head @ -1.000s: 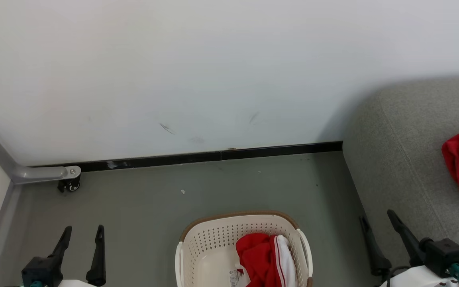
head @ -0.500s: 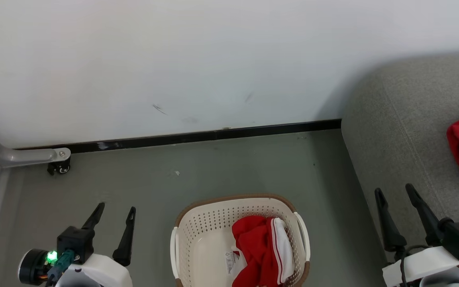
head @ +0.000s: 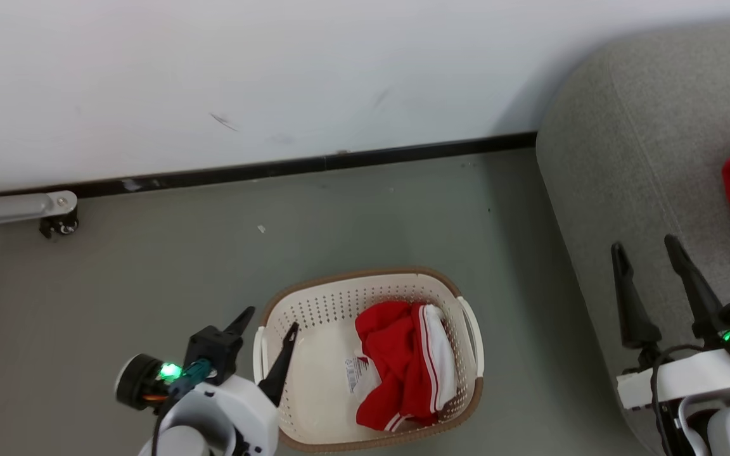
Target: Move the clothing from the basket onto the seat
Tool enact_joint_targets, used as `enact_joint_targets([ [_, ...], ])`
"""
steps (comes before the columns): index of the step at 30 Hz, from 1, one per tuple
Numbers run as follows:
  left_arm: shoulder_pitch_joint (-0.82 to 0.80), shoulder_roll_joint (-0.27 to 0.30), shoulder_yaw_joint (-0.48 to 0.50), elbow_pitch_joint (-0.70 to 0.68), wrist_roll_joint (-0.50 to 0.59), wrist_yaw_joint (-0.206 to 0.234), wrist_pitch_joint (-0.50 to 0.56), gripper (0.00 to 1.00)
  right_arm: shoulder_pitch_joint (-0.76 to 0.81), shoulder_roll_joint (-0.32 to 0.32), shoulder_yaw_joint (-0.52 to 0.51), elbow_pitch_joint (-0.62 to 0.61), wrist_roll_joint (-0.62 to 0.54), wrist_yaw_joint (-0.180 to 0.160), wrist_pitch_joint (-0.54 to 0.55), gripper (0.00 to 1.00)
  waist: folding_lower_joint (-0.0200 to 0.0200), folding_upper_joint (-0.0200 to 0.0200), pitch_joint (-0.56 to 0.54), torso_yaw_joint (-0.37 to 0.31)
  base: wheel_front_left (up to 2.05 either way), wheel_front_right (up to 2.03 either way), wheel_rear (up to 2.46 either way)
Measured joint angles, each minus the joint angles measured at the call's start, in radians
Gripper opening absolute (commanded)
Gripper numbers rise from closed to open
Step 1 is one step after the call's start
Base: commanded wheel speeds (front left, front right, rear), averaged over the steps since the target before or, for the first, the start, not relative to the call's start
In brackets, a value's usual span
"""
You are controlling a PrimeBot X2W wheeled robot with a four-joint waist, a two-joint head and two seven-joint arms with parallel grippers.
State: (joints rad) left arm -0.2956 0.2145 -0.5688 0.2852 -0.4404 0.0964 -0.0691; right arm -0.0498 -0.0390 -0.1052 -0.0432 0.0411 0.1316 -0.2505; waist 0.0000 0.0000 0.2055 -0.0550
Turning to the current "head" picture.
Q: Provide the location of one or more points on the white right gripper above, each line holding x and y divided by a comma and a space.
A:
688, 377

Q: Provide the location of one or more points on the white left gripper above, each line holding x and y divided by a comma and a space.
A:
232, 405

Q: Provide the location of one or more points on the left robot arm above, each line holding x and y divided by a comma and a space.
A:
178, 443

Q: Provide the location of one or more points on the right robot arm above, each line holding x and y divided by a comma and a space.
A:
729, 430

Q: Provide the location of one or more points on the red and white garment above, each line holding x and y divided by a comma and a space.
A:
403, 361

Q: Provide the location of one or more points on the grey fabric sofa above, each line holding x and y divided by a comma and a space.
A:
625, 158

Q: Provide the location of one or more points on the cream perforated laundry basket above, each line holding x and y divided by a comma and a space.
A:
320, 392

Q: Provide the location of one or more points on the black baseboard strip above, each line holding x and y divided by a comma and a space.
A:
276, 168

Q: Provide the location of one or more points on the black caster wheel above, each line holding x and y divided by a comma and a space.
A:
61, 226

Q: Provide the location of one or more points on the grey metal frame leg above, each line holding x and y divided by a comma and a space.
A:
10, 208

